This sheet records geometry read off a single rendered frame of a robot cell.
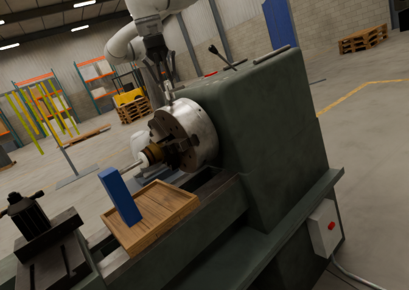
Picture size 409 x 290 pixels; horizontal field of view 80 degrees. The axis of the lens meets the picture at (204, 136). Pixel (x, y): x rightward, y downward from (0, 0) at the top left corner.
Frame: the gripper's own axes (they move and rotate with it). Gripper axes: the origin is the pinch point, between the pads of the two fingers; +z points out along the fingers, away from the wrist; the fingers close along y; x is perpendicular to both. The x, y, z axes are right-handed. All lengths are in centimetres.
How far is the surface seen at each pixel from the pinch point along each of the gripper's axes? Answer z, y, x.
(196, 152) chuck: 23.4, 0.2, -12.8
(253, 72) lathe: 2.9, 35.6, -5.7
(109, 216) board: 45, -40, 4
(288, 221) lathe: 71, 31, -24
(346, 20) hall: 126, 929, 645
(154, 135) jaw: 17.2, -10.5, 3.5
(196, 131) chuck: 16.0, 3.5, -10.3
